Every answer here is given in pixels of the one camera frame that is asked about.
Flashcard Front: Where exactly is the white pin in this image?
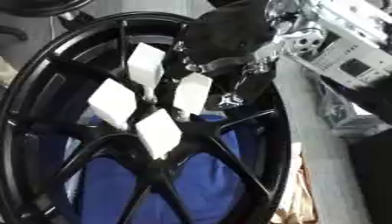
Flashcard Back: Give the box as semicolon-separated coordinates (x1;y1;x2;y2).
86;77;140;131
133;108;184;161
171;72;214;123
125;42;167;103

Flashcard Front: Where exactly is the blue cloth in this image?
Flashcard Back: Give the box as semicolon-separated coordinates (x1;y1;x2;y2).
62;114;257;224

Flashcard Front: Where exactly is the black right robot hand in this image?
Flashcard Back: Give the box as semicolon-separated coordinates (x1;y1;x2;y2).
160;0;281;110

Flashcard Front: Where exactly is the black spoked wheel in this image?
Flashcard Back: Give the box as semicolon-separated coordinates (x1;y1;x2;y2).
0;11;293;224

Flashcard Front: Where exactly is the black round tyre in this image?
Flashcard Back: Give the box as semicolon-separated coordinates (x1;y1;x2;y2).
0;0;95;18

